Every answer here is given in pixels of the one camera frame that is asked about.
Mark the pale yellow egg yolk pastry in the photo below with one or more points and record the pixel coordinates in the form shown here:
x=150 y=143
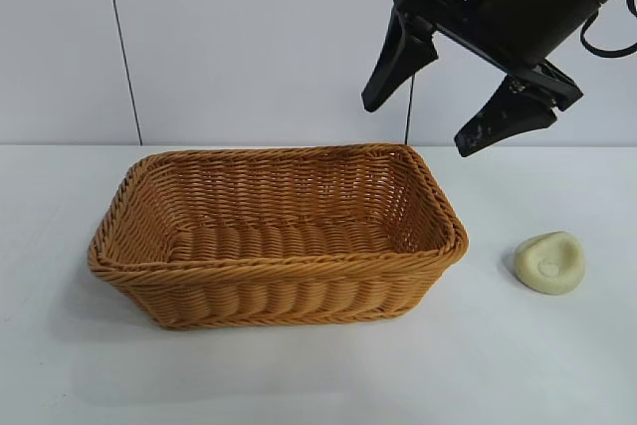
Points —
x=547 y=266

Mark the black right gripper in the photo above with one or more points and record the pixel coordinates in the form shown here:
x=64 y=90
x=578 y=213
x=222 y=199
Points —
x=537 y=2

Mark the brown woven wicker basket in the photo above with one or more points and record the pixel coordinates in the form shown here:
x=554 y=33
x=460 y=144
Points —
x=278 y=290

